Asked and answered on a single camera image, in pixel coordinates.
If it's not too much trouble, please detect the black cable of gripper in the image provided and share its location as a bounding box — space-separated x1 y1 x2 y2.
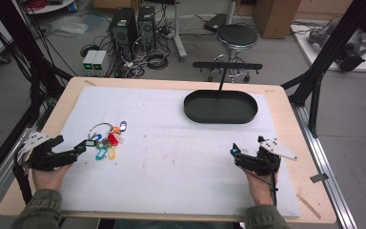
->
11 144 34 205
243 167 279 207

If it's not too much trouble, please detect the coil of black cables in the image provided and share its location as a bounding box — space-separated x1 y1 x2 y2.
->
145 50 170 71

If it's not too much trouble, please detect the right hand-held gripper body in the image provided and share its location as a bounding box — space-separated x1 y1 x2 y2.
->
234 137 298 177

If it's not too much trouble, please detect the black computer tower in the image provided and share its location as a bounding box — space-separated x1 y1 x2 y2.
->
109 7 138 61
136 5 157 52

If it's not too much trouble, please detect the black round stool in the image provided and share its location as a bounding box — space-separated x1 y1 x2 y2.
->
207 24 259 83

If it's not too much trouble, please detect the brown cardboard box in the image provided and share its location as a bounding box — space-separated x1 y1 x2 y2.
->
252 0 303 40

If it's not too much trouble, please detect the white foam mat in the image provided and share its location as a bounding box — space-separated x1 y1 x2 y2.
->
57 86 302 219

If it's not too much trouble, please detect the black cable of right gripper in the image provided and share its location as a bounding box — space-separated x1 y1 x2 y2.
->
243 167 279 207

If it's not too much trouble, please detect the round white table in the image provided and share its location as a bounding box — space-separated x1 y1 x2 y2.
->
24 0 78 16

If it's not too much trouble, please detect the black metal frame strut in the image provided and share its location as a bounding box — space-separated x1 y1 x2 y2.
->
0 0 74 128
280 0 366 139

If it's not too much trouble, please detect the flat black case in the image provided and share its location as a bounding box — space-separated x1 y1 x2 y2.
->
202 12 229 33

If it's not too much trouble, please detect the white power supply unit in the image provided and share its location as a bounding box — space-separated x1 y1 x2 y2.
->
91 50 109 77
82 50 98 77

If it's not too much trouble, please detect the white metal stand leg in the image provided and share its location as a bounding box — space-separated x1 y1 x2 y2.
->
171 0 189 62

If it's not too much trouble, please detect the white board with grey device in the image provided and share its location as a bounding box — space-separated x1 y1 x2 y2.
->
290 22 366 74

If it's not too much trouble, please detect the grey metal bracket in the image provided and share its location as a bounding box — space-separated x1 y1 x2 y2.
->
309 173 330 184

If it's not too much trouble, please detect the key ring with colourful tags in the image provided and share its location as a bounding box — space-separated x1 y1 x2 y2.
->
87 119 129 162

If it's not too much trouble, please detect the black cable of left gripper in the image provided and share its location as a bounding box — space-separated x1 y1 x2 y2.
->
11 144 34 205

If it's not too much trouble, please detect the person's left hand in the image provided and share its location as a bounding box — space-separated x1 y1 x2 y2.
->
31 161 74 193

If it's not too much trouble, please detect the clear plastic bag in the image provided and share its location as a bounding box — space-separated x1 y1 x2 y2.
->
50 14 90 36

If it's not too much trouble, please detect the thin wooden stick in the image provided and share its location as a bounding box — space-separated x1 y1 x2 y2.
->
296 193 322 220

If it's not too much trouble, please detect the black oval tray hanger stand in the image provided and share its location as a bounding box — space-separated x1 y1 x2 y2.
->
183 61 264 125

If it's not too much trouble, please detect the person's right hand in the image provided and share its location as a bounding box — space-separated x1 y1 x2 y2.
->
242 167 280 207

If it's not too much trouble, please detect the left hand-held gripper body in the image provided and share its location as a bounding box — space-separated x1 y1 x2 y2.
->
13 131 78 173

